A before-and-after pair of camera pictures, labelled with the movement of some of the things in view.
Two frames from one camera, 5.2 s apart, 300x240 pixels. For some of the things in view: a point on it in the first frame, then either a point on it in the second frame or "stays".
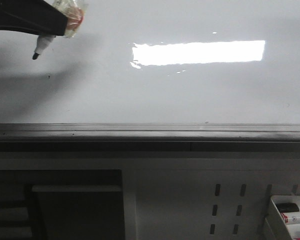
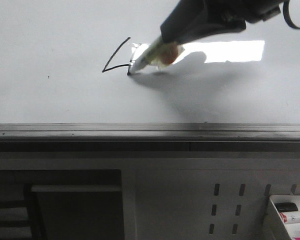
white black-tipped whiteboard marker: (43, 41) to (141, 56)
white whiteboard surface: (160, 62) stays
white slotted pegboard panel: (200, 198) stays
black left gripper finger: (37, 16) to (192, 19)
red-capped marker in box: (290, 217) stays
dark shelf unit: (57, 204) stays
